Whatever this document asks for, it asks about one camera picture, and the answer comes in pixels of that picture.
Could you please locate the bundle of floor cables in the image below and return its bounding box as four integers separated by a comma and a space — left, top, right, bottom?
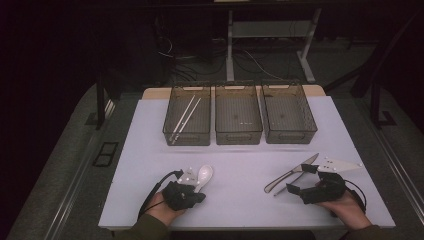
156, 34, 284, 83

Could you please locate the metal floor rail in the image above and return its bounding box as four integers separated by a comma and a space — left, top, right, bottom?
354, 99, 424, 214
43, 99, 116, 240

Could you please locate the white metal desk frame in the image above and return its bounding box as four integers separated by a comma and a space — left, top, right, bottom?
225, 9, 323, 84

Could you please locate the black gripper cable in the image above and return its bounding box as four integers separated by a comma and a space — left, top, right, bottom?
344, 179, 368, 214
137, 169, 184, 221

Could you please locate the black metal stand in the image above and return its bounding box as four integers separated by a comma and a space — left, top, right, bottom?
94, 71, 123, 131
324, 9, 424, 129

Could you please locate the thin metal utensil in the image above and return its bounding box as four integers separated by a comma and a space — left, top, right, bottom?
273, 172, 305, 197

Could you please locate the white ceramic spoon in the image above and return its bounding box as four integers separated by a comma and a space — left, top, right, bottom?
193, 164, 214, 194

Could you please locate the person's right hand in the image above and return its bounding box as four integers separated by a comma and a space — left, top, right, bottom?
318, 191, 373, 231

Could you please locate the dark mesh basket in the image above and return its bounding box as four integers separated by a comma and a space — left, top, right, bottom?
260, 81, 318, 145
162, 84, 212, 147
214, 82, 264, 146

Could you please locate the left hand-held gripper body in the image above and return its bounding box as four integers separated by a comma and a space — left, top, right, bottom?
162, 168, 207, 212

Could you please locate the white chopstick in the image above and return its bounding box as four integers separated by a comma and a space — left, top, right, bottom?
171, 97, 202, 145
171, 95, 196, 141

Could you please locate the person's left hand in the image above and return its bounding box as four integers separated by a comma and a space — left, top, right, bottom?
145, 192, 186, 228

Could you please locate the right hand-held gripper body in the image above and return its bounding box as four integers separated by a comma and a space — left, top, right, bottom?
301, 158, 363, 205

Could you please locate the metal table knife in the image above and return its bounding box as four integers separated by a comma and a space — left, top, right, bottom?
263, 152, 320, 194

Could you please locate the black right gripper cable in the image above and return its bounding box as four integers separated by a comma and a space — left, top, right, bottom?
344, 179, 368, 214

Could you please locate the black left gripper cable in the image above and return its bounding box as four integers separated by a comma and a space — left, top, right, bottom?
137, 169, 184, 221

